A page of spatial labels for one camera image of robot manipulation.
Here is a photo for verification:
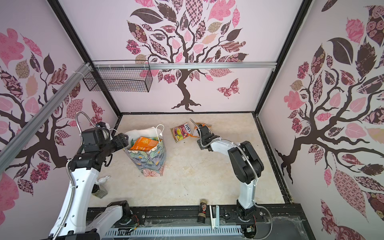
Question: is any white clip bracket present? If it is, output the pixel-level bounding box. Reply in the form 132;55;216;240
209;205;220;229

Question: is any black wire basket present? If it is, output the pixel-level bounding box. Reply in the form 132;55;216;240
83;60;153;93

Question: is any aluminium rail left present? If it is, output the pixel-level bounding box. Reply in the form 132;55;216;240
1;63;91;172

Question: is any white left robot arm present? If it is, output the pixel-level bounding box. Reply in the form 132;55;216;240
48;122;133;240

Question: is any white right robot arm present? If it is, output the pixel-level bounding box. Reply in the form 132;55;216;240
191;120;268;222

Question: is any yellow-pink Fox's candy packet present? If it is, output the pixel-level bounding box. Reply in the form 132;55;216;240
171;123;191;143

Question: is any aluminium rail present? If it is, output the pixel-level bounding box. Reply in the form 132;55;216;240
94;62;277;70
1;63;91;172

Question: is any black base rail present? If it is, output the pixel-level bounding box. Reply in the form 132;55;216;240
56;203;316;240

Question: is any small orange snack packet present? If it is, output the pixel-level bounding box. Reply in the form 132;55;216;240
193;123;212;137

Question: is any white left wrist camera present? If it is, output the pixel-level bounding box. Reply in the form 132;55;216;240
96;122;113;140

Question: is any grey slotted cable duct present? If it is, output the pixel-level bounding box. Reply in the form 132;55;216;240
102;226;243;239

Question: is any spice jar black lid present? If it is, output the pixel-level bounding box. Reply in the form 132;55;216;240
92;184;108;199

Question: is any brown cylindrical bottle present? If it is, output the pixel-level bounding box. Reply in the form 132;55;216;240
197;199;208;224

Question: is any floral paper gift bag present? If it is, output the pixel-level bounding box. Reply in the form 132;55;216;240
123;124;166;177

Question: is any aluminium rail back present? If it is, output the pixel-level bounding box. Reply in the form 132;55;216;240
94;62;277;70

